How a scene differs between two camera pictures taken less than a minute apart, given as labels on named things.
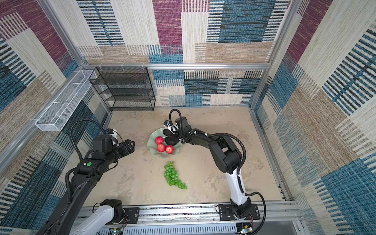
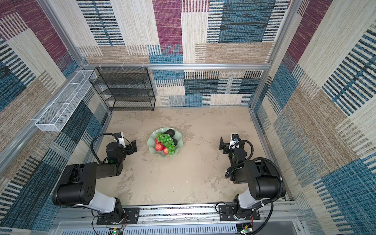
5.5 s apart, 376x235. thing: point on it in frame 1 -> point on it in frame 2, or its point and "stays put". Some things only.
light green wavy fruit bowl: [152, 146] stays put
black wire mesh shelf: [124, 88] stays put
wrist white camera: [174, 129] -> [234, 141]
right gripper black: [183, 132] -> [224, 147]
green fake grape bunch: [172, 176] -> [166, 140]
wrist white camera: [113, 134] -> [120, 136]
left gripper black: [130, 148] stays put
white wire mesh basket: [56, 115] stays put
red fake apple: [161, 148] stays put
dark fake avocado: [167, 132] stays put
